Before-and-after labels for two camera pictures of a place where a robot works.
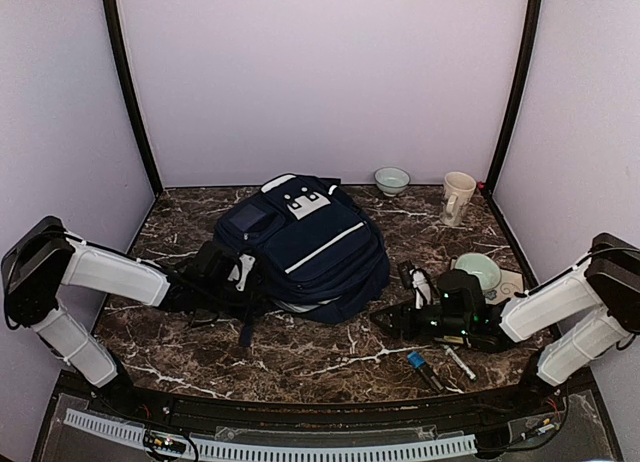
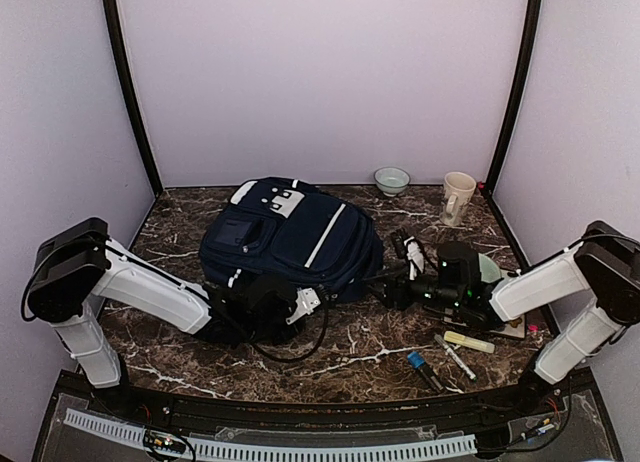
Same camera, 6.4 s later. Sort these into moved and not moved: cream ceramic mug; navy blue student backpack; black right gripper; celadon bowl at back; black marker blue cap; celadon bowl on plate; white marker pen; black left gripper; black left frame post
Moved: navy blue student backpack; black left gripper; black right gripper
Not moved: black marker blue cap; cream ceramic mug; celadon bowl on plate; celadon bowl at back; white marker pen; black left frame post
